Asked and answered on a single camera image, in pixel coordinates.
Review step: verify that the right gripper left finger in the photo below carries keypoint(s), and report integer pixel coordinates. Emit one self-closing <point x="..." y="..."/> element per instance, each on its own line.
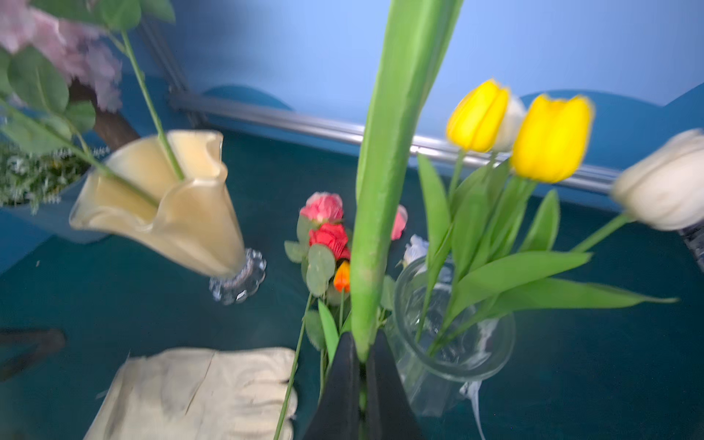
<point x="337" y="415"/>

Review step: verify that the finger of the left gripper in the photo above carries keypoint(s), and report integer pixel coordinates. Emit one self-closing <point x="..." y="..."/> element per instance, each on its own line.
<point x="40" y="343"/>

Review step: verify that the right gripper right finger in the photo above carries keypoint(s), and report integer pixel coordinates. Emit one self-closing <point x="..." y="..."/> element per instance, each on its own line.
<point x="388" y="413"/>

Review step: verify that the red rose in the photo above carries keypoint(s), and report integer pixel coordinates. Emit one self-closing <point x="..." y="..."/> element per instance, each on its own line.
<point x="334" y="237"/>

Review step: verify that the orange yellow tulip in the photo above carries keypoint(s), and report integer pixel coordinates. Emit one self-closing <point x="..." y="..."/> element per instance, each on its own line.
<point x="336" y="324"/>

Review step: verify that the beige work glove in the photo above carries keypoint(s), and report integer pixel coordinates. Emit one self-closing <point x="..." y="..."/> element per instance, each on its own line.
<point x="200" y="393"/>

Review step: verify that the clear glass ribbon vase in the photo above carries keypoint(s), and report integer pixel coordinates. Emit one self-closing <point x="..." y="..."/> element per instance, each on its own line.
<point x="439" y="370"/>

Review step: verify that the small green potted plant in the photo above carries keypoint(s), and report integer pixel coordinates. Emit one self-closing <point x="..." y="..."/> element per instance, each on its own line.
<point x="42" y="190"/>

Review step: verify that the yellow fluted glass vase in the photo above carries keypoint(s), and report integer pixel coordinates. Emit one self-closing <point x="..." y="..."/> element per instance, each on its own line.
<point x="192" y="223"/>

